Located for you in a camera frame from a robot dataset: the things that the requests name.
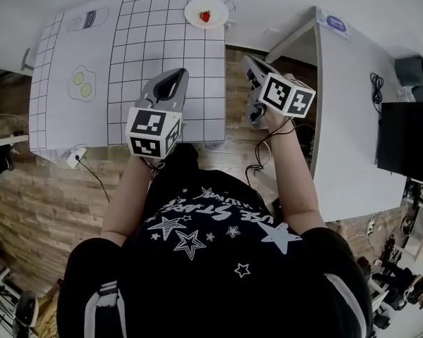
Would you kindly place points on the red strawberry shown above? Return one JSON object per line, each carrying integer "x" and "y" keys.
{"x": 205, "y": 16}

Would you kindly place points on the white desk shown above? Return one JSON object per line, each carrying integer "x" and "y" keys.
{"x": 345, "y": 118}

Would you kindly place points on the grey metal bracket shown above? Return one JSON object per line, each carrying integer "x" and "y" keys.
{"x": 27, "y": 60}

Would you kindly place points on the white checked tablecloth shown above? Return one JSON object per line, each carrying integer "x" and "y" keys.
{"x": 144, "y": 48}

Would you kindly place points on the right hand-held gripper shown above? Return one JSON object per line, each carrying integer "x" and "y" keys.
{"x": 285, "y": 95}

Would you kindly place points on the white round plate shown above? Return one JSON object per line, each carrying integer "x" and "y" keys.
{"x": 211, "y": 19}

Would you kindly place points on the white wall socket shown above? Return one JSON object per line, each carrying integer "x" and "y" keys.
{"x": 230, "y": 24}

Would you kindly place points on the white metal rack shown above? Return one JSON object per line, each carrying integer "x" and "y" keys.
{"x": 0, "y": 294}

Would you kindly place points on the blue round label sheet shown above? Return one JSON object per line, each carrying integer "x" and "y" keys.
{"x": 335, "y": 23}

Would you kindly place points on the person's right hand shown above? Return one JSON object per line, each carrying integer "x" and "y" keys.
{"x": 280, "y": 122}

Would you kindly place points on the person's right forearm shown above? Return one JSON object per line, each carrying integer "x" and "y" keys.
{"x": 292, "y": 188}

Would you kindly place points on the person's left forearm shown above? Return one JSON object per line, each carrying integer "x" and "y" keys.
{"x": 130, "y": 199}

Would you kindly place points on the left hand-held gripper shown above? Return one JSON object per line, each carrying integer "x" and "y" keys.
{"x": 151, "y": 129}

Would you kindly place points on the dark grey bag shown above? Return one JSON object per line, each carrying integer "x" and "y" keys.
{"x": 414, "y": 74}

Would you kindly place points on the black monitor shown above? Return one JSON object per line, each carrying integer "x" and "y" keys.
{"x": 409, "y": 143}

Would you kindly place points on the person's black trouser leg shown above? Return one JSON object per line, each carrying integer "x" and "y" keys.
{"x": 187, "y": 155}

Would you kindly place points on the white power strip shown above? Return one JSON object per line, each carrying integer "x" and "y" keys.
{"x": 75, "y": 157}

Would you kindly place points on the person's black star shirt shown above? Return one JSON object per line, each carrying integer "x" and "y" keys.
{"x": 211, "y": 287}

